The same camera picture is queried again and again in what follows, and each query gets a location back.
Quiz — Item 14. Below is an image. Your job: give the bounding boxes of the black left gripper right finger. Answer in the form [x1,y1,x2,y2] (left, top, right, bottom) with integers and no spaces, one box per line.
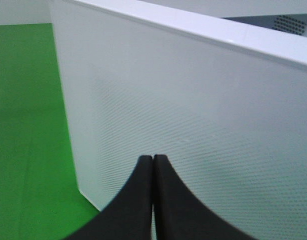
[153,154,252,240]

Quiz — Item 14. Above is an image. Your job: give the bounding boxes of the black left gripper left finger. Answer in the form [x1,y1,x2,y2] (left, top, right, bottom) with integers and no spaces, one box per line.
[65,155,153,240]

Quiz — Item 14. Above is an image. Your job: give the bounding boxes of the white microwave oven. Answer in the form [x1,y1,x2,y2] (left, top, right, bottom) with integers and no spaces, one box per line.
[147,0,307,37]

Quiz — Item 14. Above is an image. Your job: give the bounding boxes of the white partition panel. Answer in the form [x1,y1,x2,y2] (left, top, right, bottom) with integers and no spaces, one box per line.
[0,0,51,26]

